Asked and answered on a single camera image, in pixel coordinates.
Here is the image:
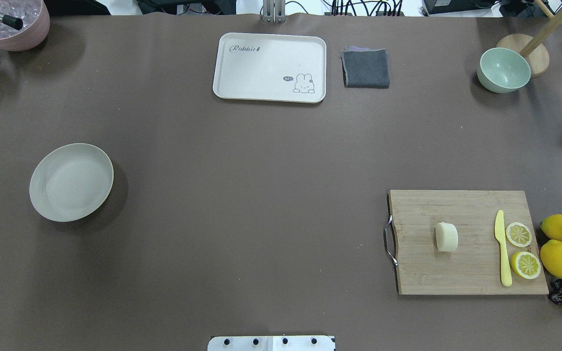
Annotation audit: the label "white steamed bun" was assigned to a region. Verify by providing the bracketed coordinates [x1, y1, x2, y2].
[435, 222, 459, 253]

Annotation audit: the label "wooden cutting board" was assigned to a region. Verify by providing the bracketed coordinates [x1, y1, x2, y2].
[388, 190, 548, 295]

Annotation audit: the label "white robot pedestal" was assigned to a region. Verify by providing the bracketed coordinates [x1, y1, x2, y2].
[207, 335, 337, 351]

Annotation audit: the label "aluminium frame post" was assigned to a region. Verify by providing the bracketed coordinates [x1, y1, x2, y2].
[261, 0, 287, 23]

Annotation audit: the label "lemon half slice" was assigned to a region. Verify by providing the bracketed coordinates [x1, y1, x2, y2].
[509, 251, 543, 280]
[505, 222, 534, 248]

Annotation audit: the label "mint green bowl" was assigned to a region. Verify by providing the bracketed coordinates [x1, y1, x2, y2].
[477, 47, 532, 94]

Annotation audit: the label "cream rabbit tray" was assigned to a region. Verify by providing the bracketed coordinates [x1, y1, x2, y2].
[212, 33, 326, 103]

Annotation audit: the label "beige round plate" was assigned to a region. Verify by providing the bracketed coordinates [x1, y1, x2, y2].
[29, 143, 114, 222]

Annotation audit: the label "yellow plastic knife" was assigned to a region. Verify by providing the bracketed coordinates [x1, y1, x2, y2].
[494, 210, 512, 287]

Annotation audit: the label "wooden mug tree stand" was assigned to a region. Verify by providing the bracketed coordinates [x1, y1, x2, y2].
[497, 0, 562, 78]

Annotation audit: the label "pink bowl with ice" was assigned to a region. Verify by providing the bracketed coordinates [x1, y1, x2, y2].
[0, 0, 50, 52]

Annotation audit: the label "lemon half slice lower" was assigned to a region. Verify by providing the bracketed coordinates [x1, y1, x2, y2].
[509, 251, 543, 280]

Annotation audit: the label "dark grey folded cloth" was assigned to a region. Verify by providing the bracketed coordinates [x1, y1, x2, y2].
[341, 46, 390, 89]

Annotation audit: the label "dark cherries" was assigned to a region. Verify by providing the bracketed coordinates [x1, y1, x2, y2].
[548, 278, 562, 305]

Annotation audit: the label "lemon half slice upper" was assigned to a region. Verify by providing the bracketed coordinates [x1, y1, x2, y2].
[505, 222, 534, 248]

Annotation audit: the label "yellow lemon near lime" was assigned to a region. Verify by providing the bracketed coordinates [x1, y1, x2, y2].
[540, 239, 562, 278]

